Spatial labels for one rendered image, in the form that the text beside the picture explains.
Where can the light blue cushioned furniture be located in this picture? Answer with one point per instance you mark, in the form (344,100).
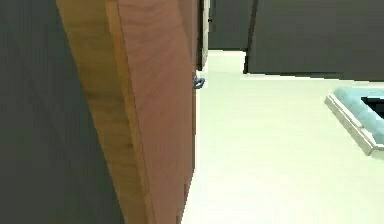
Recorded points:
(360,113)

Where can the brown wooden room door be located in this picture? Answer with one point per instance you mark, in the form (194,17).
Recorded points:
(156,100)

